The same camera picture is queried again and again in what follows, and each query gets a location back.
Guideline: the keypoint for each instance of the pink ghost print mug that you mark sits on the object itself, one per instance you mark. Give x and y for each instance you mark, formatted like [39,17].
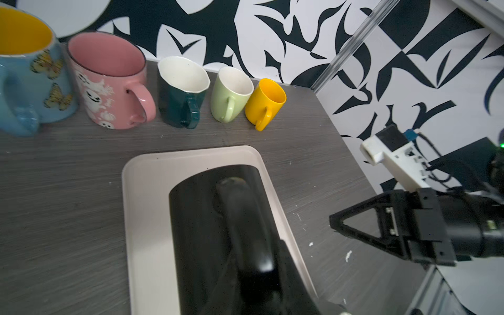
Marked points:
[111,76]

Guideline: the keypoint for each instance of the blue butterfly mug yellow inside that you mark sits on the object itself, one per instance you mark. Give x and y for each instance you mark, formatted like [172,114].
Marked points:
[36,87]

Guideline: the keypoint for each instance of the beige plastic tray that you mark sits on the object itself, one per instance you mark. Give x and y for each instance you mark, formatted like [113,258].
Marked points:
[146,182]

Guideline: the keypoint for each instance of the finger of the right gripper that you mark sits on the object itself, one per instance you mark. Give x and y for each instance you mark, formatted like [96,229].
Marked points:
[378,222]

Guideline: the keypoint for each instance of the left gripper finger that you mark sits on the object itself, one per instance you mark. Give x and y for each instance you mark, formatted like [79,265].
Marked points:
[294,297]

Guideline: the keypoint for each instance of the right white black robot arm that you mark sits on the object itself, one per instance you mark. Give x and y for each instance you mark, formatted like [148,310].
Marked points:
[475,169]

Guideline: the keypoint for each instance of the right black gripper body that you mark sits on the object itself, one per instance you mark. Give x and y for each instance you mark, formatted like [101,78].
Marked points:
[443,229]

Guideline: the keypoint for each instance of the dark green mug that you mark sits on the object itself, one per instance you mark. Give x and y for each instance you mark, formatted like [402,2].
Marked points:
[182,87]

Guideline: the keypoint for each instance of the black mug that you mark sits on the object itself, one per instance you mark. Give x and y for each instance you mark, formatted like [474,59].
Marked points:
[225,244]

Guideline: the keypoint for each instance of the light green mug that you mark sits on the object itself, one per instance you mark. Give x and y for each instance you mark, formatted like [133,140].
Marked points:
[230,94]

